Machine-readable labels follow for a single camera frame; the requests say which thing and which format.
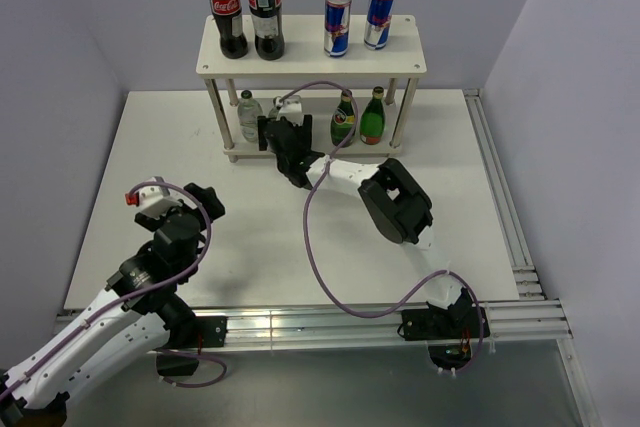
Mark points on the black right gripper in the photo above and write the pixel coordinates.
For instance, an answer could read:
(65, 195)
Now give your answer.
(304, 133)

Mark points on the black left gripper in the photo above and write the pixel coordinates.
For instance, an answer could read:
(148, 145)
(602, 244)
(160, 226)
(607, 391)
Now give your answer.
(208, 194)

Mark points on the clear glass soda bottle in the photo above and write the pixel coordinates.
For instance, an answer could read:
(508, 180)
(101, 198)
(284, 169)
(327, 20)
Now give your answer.
(275, 108)

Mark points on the clear Chang soda bottle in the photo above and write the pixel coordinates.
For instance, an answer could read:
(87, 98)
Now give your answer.
(248, 111)

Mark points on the green bottle colourful label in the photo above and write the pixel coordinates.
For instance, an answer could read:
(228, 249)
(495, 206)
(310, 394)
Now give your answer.
(343, 121)

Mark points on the green bottle gold cap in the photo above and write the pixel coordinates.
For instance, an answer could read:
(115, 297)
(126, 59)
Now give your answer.
(373, 120)

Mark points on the Red Bull can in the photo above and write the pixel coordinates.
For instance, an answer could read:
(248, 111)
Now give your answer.
(336, 27)
(377, 25)

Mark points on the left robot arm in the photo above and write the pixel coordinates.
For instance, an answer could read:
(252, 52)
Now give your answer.
(138, 310)

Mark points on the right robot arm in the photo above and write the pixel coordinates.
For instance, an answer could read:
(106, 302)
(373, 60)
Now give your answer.
(400, 210)

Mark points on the white two-tier shelf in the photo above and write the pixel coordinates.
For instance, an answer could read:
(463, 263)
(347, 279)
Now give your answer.
(398, 67)

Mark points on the Coca-Cola glass bottle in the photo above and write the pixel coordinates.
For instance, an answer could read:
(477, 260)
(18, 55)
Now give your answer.
(227, 15)

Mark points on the dark cola bottle red label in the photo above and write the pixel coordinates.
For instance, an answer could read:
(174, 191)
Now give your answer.
(266, 17)

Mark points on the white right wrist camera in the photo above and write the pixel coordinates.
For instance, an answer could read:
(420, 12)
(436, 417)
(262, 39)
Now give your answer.
(290, 109)

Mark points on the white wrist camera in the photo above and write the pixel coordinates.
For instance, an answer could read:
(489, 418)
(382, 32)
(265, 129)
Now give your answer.
(153, 201)
(290, 109)

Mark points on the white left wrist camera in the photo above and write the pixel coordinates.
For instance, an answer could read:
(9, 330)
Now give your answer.
(153, 201)

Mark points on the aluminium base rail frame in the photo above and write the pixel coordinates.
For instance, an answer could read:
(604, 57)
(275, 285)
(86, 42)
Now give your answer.
(288, 266)

